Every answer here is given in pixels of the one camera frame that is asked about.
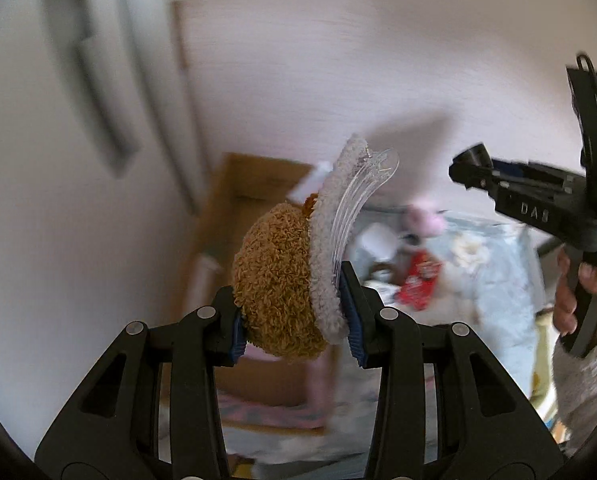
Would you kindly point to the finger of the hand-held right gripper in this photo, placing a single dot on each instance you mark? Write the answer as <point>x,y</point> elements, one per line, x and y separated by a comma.
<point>471,167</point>
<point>523,169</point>

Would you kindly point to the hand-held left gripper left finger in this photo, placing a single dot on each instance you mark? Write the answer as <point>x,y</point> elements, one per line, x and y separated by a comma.
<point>237,332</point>

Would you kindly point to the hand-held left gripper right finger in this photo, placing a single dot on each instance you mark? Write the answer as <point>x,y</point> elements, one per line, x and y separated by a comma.
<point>353,330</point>

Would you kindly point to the cardboard box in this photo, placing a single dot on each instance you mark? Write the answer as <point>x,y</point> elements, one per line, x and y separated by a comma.
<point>273,385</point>

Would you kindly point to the brown and white plush toy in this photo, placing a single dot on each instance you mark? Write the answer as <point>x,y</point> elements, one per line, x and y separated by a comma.
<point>273,280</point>

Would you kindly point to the person's right hand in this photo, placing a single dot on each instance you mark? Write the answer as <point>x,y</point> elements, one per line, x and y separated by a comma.
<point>565,295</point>

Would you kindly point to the pink plush toy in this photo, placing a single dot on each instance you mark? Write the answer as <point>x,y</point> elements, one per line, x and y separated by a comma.
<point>425,219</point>

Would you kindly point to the red snack packet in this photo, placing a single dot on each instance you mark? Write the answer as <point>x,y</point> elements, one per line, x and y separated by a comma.
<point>418,282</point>

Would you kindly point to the floral blanket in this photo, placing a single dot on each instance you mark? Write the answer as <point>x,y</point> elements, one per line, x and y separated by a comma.
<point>498,305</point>

